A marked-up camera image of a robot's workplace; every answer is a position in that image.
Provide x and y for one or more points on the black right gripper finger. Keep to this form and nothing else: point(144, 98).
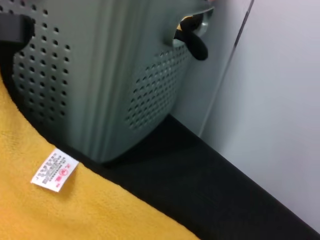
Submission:
point(12, 27)

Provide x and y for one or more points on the grey and yellow towel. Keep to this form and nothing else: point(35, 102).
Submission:
point(75, 212)

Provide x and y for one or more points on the grey perforated storage box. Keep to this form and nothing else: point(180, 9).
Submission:
point(105, 75)

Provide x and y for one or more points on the black towel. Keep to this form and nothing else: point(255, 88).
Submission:
point(197, 45)

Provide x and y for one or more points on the black tablecloth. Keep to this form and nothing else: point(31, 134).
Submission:
point(225, 187)

